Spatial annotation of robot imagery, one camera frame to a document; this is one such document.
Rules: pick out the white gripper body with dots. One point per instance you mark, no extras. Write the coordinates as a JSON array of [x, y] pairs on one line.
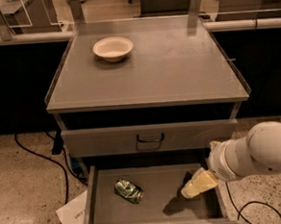
[[219, 162]]

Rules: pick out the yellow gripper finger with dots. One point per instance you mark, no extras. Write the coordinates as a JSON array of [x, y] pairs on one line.
[[197, 177], [209, 182]]

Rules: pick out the crushed green can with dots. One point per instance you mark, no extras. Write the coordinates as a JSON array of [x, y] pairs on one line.
[[128, 191]]

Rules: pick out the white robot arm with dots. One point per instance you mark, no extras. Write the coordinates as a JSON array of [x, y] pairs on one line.
[[258, 153]]

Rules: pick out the open grey middle drawer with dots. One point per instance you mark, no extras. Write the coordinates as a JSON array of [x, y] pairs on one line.
[[162, 202]]

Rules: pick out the grey drawer cabinet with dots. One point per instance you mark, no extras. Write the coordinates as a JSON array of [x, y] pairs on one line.
[[171, 76]]

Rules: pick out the grey upper drawer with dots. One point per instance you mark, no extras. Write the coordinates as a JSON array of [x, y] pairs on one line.
[[123, 140]]

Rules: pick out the white paper sheet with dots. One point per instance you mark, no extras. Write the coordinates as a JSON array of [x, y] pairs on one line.
[[73, 212]]

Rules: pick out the white paper bowl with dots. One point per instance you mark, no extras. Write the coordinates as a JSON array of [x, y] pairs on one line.
[[113, 49]]

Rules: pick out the grey background desk left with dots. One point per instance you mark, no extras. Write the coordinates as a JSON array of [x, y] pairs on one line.
[[29, 16]]

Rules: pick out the black drawer handle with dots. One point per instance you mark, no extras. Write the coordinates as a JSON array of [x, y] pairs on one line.
[[151, 139]]

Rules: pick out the white horizontal rail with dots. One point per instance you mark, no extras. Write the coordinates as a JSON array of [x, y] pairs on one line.
[[227, 26]]

